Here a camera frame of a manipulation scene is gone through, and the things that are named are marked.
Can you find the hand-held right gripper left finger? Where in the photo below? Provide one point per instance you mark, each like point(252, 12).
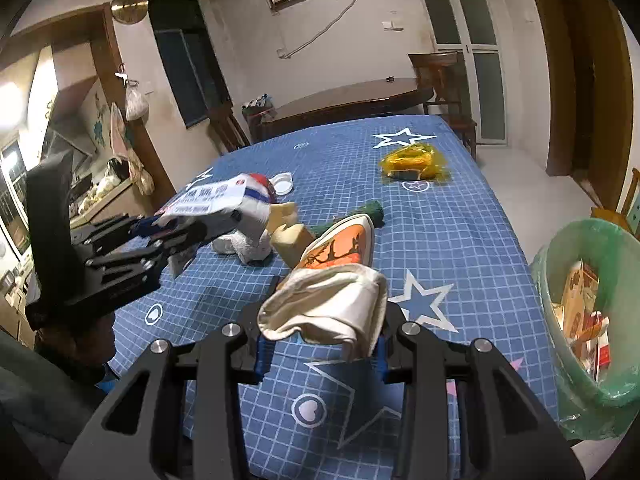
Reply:
point(261, 360)

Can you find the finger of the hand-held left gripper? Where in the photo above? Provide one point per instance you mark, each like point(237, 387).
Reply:
point(117, 232)
point(175, 242)

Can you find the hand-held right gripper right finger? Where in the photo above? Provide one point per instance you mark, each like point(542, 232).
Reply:
point(380, 357)

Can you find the white wet wipes packet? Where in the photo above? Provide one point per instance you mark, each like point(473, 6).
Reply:
point(220, 200)

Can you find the cream cloth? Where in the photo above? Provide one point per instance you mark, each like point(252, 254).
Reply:
point(325, 310)

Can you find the green-lined trash bin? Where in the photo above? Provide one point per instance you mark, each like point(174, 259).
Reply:
point(555, 340)

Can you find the orange white torn wrapper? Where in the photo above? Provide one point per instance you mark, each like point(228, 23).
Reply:
point(582, 332)

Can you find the white bags on counter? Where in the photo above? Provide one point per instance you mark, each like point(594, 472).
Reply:
point(107, 185)

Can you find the hanging printed cloth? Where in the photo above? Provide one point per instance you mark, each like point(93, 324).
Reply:
point(125, 140)

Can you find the red apple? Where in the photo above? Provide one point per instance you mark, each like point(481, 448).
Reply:
point(260, 179)

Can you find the kitchen range hood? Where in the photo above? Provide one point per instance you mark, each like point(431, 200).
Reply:
point(65, 135)

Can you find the blue star-print tablecloth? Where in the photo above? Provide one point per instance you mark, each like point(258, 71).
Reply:
point(450, 260)

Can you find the white round lid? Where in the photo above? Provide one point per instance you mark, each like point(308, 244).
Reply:
point(282, 183)

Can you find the dark wooden chair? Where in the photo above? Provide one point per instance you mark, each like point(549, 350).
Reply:
point(225, 127)
point(442, 85)

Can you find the hanging white plastic bag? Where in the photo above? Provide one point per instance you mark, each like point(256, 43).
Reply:
point(135, 102)

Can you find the green cloth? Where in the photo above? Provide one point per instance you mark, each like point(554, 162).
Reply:
point(372, 210)

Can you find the basket of small goods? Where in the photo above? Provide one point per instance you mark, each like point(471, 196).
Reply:
point(260, 105)

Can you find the dark window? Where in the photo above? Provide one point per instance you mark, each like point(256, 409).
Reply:
point(192, 70)

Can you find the yellow plastic bag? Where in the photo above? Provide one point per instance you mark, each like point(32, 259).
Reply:
point(410, 162)

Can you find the dark wooden dining table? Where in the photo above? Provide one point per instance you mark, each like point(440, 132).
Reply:
point(340, 102)

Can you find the wooden chair teal back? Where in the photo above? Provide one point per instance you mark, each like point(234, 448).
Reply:
point(625, 210)

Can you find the frosted glass double door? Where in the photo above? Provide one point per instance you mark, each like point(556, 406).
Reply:
point(467, 50)

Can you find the brown wooden door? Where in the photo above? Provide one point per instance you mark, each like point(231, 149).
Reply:
point(575, 75)

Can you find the gold round wall clock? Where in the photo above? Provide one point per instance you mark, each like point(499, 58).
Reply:
point(129, 6)

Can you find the white wall switch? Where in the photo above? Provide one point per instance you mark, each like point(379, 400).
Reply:
point(392, 25)

